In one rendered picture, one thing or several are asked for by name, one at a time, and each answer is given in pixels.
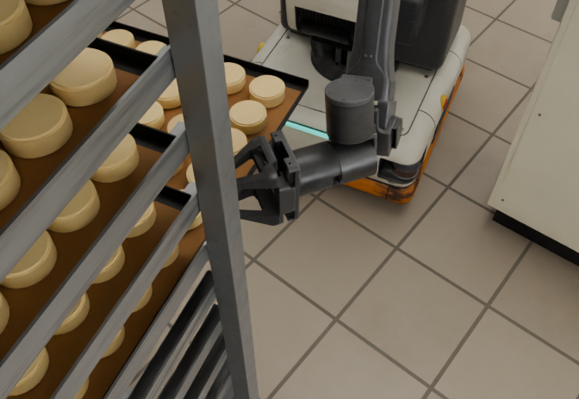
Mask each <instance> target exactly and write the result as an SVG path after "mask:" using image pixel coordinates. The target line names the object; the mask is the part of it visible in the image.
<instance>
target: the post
mask: <svg viewBox="0 0 579 399"><path fill-rule="evenodd" d="M162 4H163V10H164V14H165V23H166V27H167V33H168V37H169V42H170V47H171V56H172V60H173V65H174V70H175V75H176V80H177V88H178V93H179V98H180V103H181V107H182V112H183V117H184V126H185V131H186V135H187V140H188V145H189V149H190V158H191V163H192V168H193V172H194V178H195V182H196V191H197V195H198V201H199V205H200V210H201V215H202V224H203V228H204V233H205V238H206V243H207V248H208V252H209V261H210V266H211V271H212V276H213V280H214V285H215V294H216V299H217V303H218V308H219V313H220V318H221V326H222V332H223V336H224V340H225V346H226V350H227V359H228V363H229V369H230V373H231V378H232V383H233V392H234V396H235V399H259V398H258V382H257V373H256V365H255V357H254V349H253V340H252V324H251V316H250V307H249V299H248V290H247V281H246V266H245V257H244V249H243V240H242V233H241V224H240V208H239V199H238V191H237V183H236V174H235V165H234V157H233V142H232V133H231V124H230V116H229V107H228V99H227V83H226V74H225V66H224V58H223V49H222V41H221V25H220V17H219V8H218V0H162Z"/></svg>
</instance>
